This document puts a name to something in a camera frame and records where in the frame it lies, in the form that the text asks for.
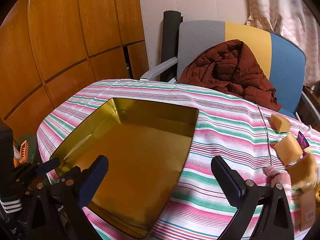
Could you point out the pale patterned curtain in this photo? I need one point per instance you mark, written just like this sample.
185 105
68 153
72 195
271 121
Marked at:
287 12

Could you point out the brown paper tag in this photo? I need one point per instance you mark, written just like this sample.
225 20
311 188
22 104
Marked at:
308 207

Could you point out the purple snack packet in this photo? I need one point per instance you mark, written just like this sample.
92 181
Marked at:
303 140

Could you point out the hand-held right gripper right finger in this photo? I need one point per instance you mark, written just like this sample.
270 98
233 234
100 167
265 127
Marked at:
225 177

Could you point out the grey yellow blue chair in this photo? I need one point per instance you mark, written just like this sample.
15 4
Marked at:
200 37

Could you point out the brown padded jacket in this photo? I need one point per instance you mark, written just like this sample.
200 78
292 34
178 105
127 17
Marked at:
225 72

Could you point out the black white-striped fabric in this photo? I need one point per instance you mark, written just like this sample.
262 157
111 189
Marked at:
11 205

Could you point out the orange plastic rack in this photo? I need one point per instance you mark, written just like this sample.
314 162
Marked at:
23 151

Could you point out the pink sock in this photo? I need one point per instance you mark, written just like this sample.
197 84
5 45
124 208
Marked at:
278 178

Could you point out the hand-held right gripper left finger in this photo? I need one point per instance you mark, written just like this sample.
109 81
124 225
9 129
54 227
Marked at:
92 180

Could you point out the wooden wardrobe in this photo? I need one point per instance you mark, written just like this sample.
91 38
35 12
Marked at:
62 30

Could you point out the gold metal tin container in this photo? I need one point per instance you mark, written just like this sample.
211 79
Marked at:
140 150

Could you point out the dark rolled mat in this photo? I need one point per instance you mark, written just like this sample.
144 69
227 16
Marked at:
168 37

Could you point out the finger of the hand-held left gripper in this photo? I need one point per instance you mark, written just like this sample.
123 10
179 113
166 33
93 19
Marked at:
50 165

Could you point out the striped tablecloth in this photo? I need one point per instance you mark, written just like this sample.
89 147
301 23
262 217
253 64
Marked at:
225 135

